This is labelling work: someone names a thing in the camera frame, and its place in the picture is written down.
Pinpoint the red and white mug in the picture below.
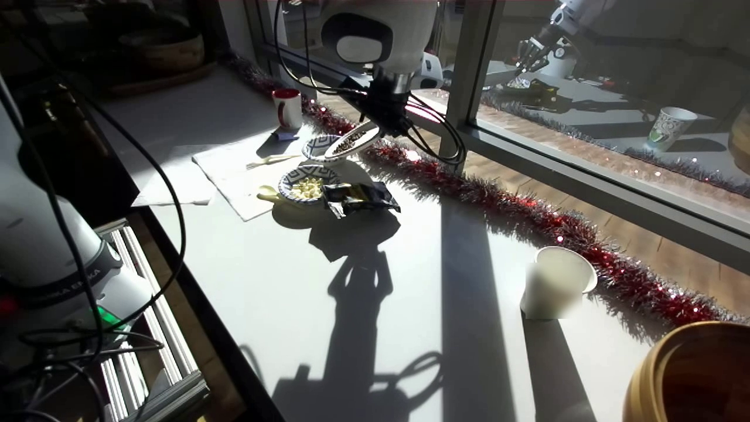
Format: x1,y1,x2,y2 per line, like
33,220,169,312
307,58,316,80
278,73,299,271
272,89,302,133

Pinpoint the flat white paper towel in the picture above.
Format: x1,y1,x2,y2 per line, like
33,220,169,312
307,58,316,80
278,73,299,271
192,141,302,220

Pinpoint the cream plastic fork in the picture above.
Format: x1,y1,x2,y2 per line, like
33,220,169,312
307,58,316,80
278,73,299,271
245,156,302,169

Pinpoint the white slatted rack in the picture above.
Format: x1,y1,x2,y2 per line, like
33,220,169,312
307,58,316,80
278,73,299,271
92,219,213,422

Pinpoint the patterned paper cup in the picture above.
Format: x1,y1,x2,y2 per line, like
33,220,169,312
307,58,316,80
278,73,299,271
521,247,598,322

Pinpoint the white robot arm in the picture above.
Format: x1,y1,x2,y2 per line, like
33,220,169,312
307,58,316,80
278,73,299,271
320,0,438,136

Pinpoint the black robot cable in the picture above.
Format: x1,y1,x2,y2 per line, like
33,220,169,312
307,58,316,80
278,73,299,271
272,0,472,169

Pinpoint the blue patterned empty bowl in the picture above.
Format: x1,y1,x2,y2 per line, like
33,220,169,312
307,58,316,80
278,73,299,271
302,133,340,163

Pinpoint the blue patterned bowl with chips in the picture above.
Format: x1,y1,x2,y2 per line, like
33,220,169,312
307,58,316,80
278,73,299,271
280,165,339,205

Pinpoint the cream plastic spoon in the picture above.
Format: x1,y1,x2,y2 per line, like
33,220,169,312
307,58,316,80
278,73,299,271
257,186,282,205

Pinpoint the red tinsel garland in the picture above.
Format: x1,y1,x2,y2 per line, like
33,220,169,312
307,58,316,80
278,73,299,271
232,62,722,326

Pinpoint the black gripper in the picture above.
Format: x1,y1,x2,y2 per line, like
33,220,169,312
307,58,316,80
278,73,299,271
361,75,412,136

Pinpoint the white device with cables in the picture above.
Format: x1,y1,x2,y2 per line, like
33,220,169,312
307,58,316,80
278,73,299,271
0,82,150,370

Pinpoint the white paper plate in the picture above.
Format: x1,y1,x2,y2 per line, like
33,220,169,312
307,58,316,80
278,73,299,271
325,123,380,160

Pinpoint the wooden bamboo basket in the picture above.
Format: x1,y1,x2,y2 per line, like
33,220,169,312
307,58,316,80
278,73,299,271
623,322,750,422

